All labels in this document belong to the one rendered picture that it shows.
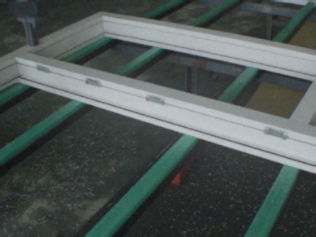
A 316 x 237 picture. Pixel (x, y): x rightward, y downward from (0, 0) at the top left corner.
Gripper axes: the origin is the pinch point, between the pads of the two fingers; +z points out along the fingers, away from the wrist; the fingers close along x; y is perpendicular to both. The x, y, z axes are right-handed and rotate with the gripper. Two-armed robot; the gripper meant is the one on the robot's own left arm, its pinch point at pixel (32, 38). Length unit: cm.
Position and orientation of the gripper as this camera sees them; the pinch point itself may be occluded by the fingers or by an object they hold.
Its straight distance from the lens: 138.8
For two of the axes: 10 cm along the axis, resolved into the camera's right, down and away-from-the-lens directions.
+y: 5.3, -4.4, 7.2
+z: 0.4, 8.6, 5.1
